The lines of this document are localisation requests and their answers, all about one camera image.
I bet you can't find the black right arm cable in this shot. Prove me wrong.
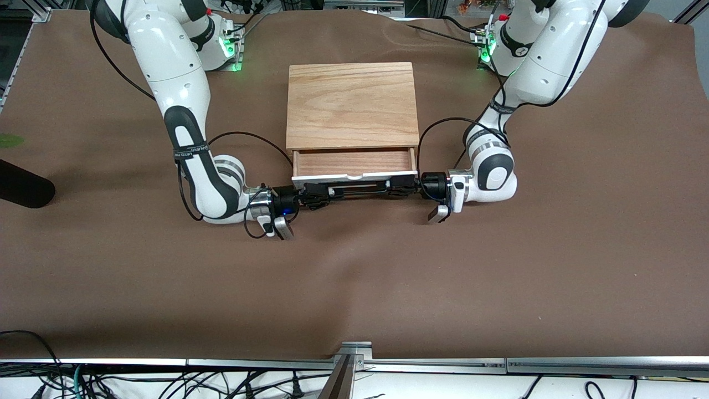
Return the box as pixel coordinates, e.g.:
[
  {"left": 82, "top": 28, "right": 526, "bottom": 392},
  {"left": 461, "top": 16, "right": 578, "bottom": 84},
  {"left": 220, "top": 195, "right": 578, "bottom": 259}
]
[{"left": 89, "top": 0, "right": 294, "bottom": 239}]

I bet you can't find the brown table cloth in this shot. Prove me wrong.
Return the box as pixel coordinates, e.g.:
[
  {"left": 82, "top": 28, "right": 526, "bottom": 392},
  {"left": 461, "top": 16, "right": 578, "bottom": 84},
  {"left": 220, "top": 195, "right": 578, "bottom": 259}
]
[{"left": 0, "top": 8, "right": 709, "bottom": 360}]

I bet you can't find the white-fronted wooden drawer with notch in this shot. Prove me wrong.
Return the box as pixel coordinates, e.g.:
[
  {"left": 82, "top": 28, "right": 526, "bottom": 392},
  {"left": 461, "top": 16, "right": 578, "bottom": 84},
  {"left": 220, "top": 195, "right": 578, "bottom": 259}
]
[{"left": 291, "top": 147, "right": 419, "bottom": 190}]

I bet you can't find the black metal drawer handle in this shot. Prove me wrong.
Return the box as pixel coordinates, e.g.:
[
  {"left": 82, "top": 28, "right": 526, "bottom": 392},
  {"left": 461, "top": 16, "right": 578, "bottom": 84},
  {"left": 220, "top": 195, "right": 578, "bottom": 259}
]
[{"left": 326, "top": 180, "right": 395, "bottom": 201}]

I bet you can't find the black base cable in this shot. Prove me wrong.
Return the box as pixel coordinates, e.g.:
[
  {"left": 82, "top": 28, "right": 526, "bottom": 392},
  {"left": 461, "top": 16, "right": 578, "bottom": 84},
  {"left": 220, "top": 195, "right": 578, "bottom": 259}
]
[
  {"left": 219, "top": 0, "right": 278, "bottom": 35},
  {"left": 407, "top": 16, "right": 488, "bottom": 43}
]

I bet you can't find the black looped cable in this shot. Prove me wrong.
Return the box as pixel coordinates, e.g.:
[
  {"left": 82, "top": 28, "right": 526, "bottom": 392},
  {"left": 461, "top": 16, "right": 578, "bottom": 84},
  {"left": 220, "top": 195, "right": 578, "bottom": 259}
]
[{"left": 0, "top": 330, "right": 63, "bottom": 399}]

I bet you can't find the black ribbed foam cylinder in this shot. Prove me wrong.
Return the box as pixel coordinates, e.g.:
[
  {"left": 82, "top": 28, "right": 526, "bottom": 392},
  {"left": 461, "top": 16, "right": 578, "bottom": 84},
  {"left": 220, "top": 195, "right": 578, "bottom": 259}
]
[{"left": 0, "top": 160, "right": 56, "bottom": 209}]

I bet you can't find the aluminium background rail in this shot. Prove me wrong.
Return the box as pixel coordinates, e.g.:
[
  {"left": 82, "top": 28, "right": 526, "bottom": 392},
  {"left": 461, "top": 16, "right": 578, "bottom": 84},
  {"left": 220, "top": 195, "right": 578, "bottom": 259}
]
[{"left": 324, "top": 0, "right": 405, "bottom": 9}]

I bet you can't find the aluminium side frame rail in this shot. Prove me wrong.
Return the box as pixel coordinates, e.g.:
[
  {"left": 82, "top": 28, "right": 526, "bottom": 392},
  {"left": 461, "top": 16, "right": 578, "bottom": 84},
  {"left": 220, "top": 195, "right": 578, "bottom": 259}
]
[{"left": 0, "top": 22, "right": 29, "bottom": 107}]

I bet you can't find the wooden drawer cabinet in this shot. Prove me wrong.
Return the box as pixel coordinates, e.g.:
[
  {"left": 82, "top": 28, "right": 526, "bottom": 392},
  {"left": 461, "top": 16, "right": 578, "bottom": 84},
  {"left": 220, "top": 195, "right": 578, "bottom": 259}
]
[{"left": 286, "top": 62, "right": 420, "bottom": 151}]

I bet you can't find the aluminium corner bracket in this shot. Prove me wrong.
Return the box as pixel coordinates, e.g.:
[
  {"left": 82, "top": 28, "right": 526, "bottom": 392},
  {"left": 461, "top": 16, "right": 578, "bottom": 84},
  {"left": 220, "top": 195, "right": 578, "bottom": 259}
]
[{"left": 16, "top": 0, "right": 53, "bottom": 23}]

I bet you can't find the diagonal aluminium frame rail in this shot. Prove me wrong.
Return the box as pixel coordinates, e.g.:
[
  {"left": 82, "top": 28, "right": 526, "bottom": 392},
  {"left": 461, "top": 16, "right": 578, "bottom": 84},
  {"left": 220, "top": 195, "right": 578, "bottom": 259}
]
[{"left": 670, "top": 0, "right": 709, "bottom": 25}]

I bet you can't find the aluminium frame post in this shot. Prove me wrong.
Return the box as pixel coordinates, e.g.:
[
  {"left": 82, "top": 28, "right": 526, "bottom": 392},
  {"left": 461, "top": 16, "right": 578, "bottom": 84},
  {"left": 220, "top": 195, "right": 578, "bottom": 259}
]
[{"left": 317, "top": 339, "right": 372, "bottom": 399}]

